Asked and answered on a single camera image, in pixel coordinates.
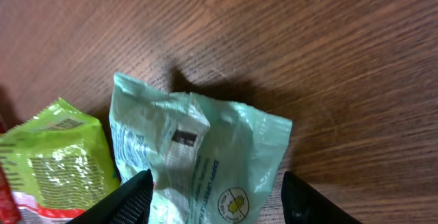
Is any red chocolate bar wrapper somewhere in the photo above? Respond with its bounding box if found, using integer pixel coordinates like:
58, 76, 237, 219
0, 114, 22, 224

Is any light teal tissue packet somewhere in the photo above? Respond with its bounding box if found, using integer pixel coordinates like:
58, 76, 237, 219
109, 73, 292, 223

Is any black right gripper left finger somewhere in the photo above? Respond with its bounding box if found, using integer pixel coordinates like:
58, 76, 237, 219
68, 170, 154, 224

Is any green snack bag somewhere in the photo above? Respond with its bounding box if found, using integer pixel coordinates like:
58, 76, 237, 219
1, 99, 120, 223

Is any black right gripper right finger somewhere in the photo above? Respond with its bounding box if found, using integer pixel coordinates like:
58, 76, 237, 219
281, 171, 361, 224

